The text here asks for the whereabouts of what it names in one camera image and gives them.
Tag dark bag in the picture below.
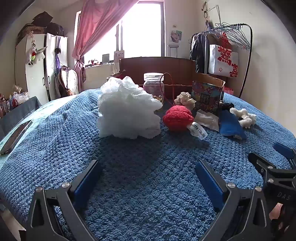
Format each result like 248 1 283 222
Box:
45 22 65 37
32 11 53 25

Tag cardboard box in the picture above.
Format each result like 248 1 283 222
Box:
119 57 226 98

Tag black clothes rack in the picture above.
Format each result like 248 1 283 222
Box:
191 23 253 99

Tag pink curtain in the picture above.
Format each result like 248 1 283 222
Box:
72 0 139 86

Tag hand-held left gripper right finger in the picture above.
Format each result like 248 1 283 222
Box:
195 159 272 241

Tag white bag with red print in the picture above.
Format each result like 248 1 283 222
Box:
208 44 239 78

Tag dark grey cloth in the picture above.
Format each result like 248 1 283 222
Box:
0 96 42 139

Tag patterned tin box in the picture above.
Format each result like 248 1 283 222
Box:
191 81 224 116

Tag clear plastic bag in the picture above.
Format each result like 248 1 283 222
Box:
13 91 30 105

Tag black smartphone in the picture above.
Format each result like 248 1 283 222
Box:
0 120 33 156

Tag wall poster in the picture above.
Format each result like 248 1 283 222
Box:
169 30 183 44

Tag white metal stool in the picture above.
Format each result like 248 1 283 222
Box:
168 44 179 57

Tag bunch of wire hangers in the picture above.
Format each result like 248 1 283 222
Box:
203 22 251 51

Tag cream crochet piece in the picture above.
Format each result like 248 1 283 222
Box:
174 92 196 110

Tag leopard print box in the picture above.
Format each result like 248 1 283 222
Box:
17 23 45 39

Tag hanging dark clothes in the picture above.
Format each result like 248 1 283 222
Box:
190 34 210 75

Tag red plush ball with label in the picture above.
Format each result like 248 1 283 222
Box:
162 105 208 140

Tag hanging plush toy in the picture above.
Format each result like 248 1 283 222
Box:
26 40 48 65

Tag chair with white cover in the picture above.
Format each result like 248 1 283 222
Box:
55 66 80 98

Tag glass jar with silver lid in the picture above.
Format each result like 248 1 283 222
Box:
143 72 165 102

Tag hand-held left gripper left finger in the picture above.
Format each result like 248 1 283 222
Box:
24 159 103 241

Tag blue knitted blanket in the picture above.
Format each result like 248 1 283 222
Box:
0 88 296 241

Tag white fluffy scrunchie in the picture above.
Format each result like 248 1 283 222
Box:
230 108 258 128

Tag white wardrobe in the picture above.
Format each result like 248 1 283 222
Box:
14 33 68 101

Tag group of small bottles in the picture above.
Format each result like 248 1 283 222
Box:
0 94 12 117

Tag person's right hand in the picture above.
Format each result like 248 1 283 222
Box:
269 204 285 230

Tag white tissue packet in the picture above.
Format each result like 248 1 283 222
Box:
194 109 220 132

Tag black fluffy scrunchie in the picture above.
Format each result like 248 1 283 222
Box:
220 102 235 112

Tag purple hanging strap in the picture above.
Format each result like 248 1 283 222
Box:
54 36 63 70

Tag white fluffy knitted cloth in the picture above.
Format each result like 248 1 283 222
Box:
97 76 163 139

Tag blue cloth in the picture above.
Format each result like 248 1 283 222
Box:
218 110 247 140

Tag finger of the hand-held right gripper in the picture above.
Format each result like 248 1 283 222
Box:
248 152 296 209
273 142 296 168

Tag window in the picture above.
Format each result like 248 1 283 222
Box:
84 2 165 64

